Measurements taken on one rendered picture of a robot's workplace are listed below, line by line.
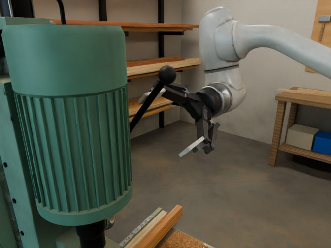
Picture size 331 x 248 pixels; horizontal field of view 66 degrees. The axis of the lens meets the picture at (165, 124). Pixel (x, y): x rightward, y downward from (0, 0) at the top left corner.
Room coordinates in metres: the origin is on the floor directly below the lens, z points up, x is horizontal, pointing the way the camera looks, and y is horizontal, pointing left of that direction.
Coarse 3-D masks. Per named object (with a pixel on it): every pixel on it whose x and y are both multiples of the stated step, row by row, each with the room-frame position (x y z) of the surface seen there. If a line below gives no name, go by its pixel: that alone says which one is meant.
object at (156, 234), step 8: (176, 208) 0.71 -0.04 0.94; (168, 216) 0.67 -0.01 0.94; (176, 216) 0.68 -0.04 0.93; (160, 224) 0.63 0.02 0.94; (168, 224) 0.64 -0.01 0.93; (152, 232) 0.60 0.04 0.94; (160, 232) 0.61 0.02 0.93; (144, 240) 0.57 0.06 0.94; (152, 240) 0.57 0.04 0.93; (160, 240) 0.61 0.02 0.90
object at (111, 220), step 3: (111, 216) 0.56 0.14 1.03; (114, 216) 0.56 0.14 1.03; (108, 219) 0.55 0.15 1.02; (111, 219) 0.56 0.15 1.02; (114, 219) 0.56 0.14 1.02; (108, 222) 0.56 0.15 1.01; (111, 222) 0.56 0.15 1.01; (114, 222) 0.57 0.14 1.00; (108, 225) 0.56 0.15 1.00; (111, 225) 0.56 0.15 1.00; (108, 228) 0.56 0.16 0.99
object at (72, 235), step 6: (72, 228) 0.47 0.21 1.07; (66, 234) 0.45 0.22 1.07; (72, 234) 0.45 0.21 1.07; (60, 240) 0.43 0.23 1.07; (66, 240) 0.43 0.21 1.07; (72, 240) 0.43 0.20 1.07; (78, 240) 0.43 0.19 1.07; (108, 240) 0.43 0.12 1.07; (60, 246) 0.43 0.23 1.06; (66, 246) 0.42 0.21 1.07; (72, 246) 0.42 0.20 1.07; (78, 246) 0.42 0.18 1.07; (108, 246) 0.42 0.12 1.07; (114, 246) 0.42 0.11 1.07; (120, 246) 0.42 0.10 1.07
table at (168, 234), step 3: (171, 228) 0.66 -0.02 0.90; (174, 228) 0.66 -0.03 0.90; (168, 231) 0.64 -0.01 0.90; (171, 231) 0.64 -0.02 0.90; (177, 231) 0.64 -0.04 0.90; (180, 231) 0.64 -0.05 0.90; (168, 234) 0.63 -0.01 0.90; (165, 237) 0.62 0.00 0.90; (168, 237) 0.62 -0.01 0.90; (162, 240) 0.61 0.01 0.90; (165, 240) 0.61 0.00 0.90; (159, 243) 0.60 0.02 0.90; (162, 243) 0.60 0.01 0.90; (204, 243) 0.60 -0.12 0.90; (156, 246) 0.58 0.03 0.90; (159, 246) 0.58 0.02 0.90; (210, 246) 0.58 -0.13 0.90
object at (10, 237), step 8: (0, 184) 0.46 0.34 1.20; (0, 192) 0.45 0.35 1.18; (0, 200) 0.45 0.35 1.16; (0, 208) 0.45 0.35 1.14; (0, 216) 0.44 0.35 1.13; (8, 216) 0.46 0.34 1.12; (0, 224) 0.44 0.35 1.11; (8, 224) 0.45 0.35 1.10; (0, 232) 0.44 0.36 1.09; (8, 232) 0.45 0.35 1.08; (0, 240) 0.43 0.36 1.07; (8, 240) 0.45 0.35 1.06
